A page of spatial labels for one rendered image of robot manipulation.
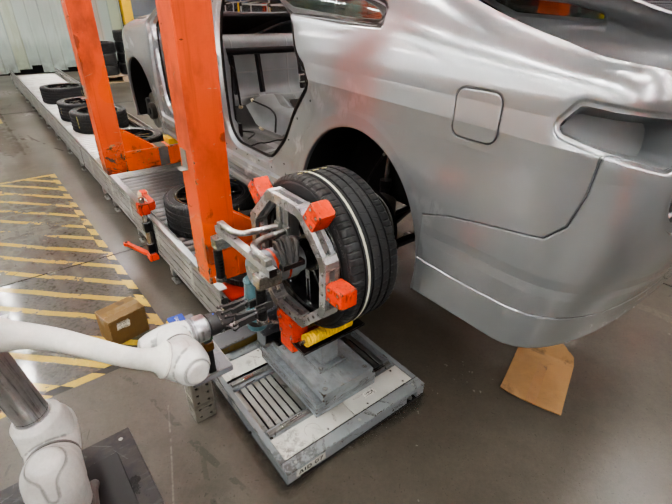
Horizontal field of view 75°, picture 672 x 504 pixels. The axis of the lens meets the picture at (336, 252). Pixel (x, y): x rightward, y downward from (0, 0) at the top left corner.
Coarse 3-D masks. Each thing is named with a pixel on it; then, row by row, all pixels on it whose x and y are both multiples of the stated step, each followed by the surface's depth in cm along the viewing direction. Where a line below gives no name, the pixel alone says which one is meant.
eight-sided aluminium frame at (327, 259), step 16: (272, 192) 167; (288, 192) 167; (256, 208) 182; (272, 208) 182; (288, 208) 160; (304, 208) 155; (256, 224) 187; (304, 224) 154; (320, 240) 157; (320, 256) 152; (336, 256) 154; (320, 272) 155; (336, 272) 156; (272, 288) 194; (320, 288) 159; (288, 304) 188; (320, 304) 162; (304, 320) 177
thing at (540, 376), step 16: (528, 352) 254; (544, 352) 255; (560, 352) 254; (512, 368) 243; (528, 368) 243; (544, 368) 243; (560, 368) 243; (512, 384) 232; (528, 384) 233; (544, 384) 233; (560, 384) 234; (528, 400) 223; (544, 400) 223; (560, 400) 224
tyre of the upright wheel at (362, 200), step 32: (320, 192) 157; (352, 192) 162; (352, 224) 156; (384, 224) 162; (352, 256) 153; (384, 256) 162; (288, 288) 199; (384, 288) 169; (320, 320) 183; (352, 320) 177
